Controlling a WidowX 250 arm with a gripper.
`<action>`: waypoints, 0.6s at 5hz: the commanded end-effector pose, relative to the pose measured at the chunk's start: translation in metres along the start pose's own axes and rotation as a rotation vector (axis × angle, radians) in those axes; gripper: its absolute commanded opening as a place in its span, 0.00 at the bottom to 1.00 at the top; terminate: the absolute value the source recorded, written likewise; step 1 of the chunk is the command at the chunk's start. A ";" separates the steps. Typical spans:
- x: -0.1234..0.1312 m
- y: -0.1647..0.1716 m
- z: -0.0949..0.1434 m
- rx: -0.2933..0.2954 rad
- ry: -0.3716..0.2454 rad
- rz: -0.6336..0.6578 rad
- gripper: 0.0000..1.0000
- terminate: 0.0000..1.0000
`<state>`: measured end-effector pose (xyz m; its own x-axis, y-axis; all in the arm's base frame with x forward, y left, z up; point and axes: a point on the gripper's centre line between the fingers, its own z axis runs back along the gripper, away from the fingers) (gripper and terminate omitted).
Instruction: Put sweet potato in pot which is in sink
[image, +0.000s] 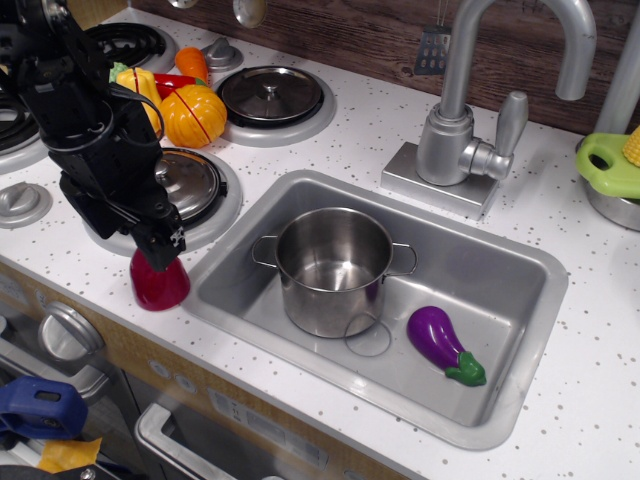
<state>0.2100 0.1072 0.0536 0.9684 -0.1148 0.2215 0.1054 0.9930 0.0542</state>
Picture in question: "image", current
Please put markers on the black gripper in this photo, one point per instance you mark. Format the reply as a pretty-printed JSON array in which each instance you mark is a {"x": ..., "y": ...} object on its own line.
[{"x": 107, "y": 150}]

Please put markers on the red toy sweet potato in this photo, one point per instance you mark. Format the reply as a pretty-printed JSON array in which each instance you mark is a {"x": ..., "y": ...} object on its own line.
[{"x": 158, "y": 290}]

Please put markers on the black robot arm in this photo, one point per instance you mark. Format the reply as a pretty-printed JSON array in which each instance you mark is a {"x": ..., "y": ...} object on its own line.
[{"x": 49, "y": 61}]

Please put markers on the steel pot lid front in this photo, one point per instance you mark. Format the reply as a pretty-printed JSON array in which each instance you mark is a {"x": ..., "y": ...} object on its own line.
[{"x": 195, "y": 186}]

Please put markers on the steel pot lid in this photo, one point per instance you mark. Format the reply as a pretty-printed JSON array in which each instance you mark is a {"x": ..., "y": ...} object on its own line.
[
  {"x": 195, "y": 186},
  {"x": 270, "y": 96}
]

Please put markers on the stainless steel pot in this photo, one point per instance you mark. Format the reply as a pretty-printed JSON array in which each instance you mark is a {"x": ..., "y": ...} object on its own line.
[{"x": 332, "y": 263}]

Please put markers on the steel pot lid rear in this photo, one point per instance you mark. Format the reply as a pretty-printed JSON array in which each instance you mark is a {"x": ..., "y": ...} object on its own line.
[{"x": 270, "y": 96}]

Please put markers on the grey sink basin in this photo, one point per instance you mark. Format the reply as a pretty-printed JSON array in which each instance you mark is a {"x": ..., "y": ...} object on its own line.
[{"x": 501, "y": 296}]

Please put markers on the silver oven dial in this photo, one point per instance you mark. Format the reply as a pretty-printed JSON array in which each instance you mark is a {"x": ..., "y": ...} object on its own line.
[{"x": 66, "y": 335}]

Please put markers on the orange toy pumpkin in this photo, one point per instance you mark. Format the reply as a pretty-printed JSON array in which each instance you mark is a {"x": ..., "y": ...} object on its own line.
[{"x": 194, "y": 116}]

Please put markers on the grey stove knob front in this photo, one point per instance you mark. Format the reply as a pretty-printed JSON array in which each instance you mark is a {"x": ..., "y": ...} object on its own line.
[{"x": 23, "y": 204}]

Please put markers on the grey stove knob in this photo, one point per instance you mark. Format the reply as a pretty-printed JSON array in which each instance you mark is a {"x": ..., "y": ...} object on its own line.
[
  {"x": 23, "y": 204},
  {"x": 221, "y": 56}
]

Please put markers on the red toy pepper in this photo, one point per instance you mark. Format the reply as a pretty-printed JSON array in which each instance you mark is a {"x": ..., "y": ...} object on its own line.
[{"x": 168, "y": 83}]

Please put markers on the yellow toy squash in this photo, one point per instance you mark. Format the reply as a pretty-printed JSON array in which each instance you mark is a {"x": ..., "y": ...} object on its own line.
[{"x": 142, "y": 82}]

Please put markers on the orange toy carrot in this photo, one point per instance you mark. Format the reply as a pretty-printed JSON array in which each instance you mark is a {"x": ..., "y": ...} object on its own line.
[{"x": 190, "y": 61}]

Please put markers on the grey stove knob rear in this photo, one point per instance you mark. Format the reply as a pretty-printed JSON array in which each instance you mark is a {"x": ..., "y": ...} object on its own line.
[{"x": 221, "y": 56}]

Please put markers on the black stove burner coil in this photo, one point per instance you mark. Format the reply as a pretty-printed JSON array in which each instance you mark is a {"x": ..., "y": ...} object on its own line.
[{"x": 131, "y": 44}]

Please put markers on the blue clamp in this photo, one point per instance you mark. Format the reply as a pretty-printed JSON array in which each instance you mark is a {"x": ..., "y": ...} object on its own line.
[{"x": 37, "y": 408}]

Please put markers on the yellow cloth scrap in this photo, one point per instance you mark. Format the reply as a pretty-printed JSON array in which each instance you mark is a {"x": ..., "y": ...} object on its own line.
[{"x": 64, "y": 455}]

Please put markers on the hanging metal spoon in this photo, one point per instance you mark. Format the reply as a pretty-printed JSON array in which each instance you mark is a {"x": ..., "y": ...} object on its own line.
[{"x": 250, "y": 13}]

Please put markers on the purple toy eggplant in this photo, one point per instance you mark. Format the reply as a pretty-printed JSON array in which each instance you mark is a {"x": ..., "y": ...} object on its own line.
[{"x": 431, "y": 332}]

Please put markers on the silver toy faucet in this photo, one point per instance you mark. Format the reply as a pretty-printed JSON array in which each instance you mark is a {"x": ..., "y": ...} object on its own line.
[{"x": 463, "y": 155}]

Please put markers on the hanging metal spatula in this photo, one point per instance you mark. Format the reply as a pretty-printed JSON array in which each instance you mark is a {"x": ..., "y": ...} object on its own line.
[{"x": 431, "y": 59}]

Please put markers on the steel bowl at right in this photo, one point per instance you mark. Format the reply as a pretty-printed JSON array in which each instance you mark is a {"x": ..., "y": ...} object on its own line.
[{"x": 621, "y": 211}]

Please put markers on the green toy cutting board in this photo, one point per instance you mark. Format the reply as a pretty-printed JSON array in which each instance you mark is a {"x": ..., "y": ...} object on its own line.
[{"x": 601, "y": 162}]

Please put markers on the yellow toy corn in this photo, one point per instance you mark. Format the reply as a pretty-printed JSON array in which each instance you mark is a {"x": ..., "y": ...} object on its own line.
[{"x": 631, "y": 148}]

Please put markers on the silver oven handle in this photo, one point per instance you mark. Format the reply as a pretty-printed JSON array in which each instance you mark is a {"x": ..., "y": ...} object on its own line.
[{"x": 149, "y": 433}]

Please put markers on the grey vertical post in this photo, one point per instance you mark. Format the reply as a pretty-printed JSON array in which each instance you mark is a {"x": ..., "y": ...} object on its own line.
[{"x": 623, "y": 94}]

